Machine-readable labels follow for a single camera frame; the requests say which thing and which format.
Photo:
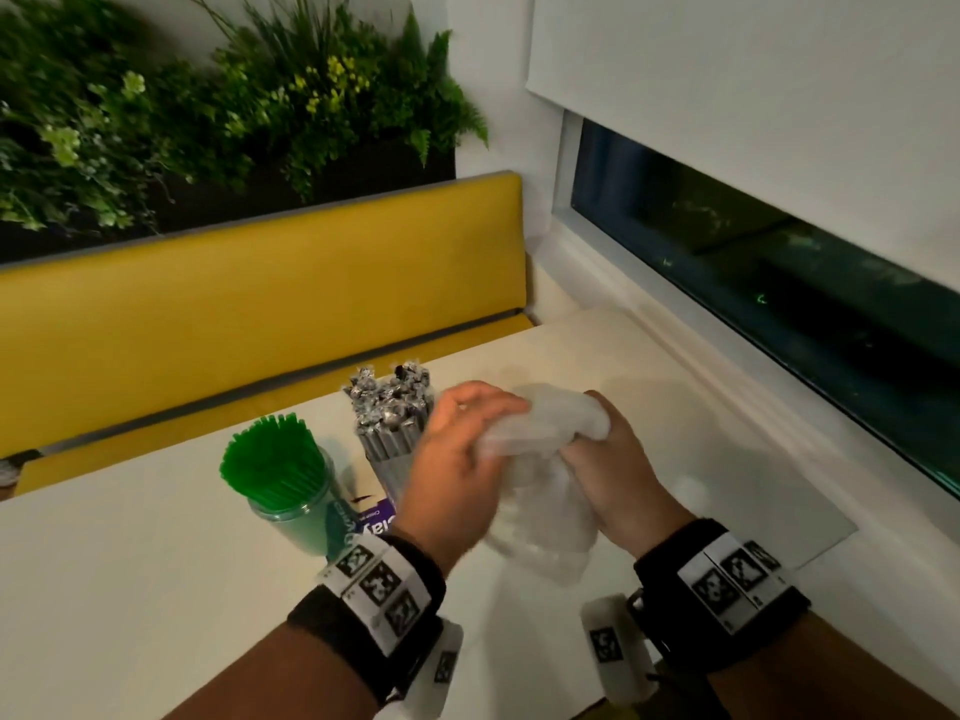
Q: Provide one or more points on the person's right hand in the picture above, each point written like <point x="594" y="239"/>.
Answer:
<point x="622" y="479"/>

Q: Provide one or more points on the person's left hand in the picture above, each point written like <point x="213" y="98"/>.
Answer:
<point x="450" y="479"/>

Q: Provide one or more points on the square clear holder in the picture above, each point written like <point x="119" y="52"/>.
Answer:
<point x="394" y="464"/>

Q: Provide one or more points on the thin clear plastic bag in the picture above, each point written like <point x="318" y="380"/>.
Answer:
<point x="547" y="517"/>

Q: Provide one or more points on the bunch of black straws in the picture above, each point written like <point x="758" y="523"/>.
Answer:
<point x="390" y="404"/>

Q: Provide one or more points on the clear round plastic cup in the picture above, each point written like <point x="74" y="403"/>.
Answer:
<point x="300" y="524"/>

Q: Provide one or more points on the bunch of green straws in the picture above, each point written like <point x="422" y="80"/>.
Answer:
<point x="274" y="461"/>

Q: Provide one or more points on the person's left forearm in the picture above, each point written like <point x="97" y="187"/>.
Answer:
<point x="285" y="682"/>

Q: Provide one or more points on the person's right forearm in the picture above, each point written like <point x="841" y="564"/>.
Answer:
<point x="825" y="674"/>

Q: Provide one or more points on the purple round sign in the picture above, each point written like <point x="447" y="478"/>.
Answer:
<point x="375" y="521"/>

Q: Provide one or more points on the black left wristband with markers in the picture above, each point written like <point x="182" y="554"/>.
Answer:
<point x="375" y="599"/>

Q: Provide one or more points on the black wristband with markers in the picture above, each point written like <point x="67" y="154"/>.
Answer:
<point x="375" y="599"/>
<point x="720" y="592"/>

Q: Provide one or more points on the black right wristband with markers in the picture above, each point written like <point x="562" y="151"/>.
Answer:
<point x="720" y="592"/>

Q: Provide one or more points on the yellow bench seat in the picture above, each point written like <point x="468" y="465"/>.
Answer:
<point x="262" y="314"/>

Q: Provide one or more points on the dark window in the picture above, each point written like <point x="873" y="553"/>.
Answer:
<point x="787" y="292"/>

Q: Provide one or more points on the yellow bench seat cushion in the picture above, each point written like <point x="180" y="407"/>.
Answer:
<point x="187" y="427"/>

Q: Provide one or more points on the white table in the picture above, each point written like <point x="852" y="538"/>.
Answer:
<point x="150" y="592"/>

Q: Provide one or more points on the white roller blind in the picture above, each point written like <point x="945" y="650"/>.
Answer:
<point x="750" y="104"/>

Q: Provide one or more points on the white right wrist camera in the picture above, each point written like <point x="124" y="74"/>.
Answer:
<point x="615" y="652"/>

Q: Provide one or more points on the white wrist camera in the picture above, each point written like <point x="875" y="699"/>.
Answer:
<point x="615" y="652"/>
<point x="435" y="667"/>

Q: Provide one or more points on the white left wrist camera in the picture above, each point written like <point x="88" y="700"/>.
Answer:
<point x="435" y="667"/>

